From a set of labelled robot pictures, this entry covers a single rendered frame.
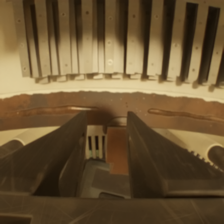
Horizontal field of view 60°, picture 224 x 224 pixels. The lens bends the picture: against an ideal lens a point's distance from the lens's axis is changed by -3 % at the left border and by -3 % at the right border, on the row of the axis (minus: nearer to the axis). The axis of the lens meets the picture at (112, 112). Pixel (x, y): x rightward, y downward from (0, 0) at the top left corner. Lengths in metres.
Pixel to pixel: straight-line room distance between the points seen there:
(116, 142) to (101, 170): 1.30
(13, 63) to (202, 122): 0.25
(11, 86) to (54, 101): 0.06
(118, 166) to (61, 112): 0.10
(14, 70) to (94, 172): 1.34
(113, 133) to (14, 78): 0.14
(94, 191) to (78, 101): 1.40
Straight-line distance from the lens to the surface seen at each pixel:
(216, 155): 0.28
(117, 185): 1.60
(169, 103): 0.26
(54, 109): 0.26
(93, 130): 0.67
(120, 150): 0.26
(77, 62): 0.23
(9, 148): 0.27
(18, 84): 0.28
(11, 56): 0.28
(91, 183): 1.60
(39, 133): 0.34
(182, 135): 0.38
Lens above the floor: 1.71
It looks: 83 degrees down
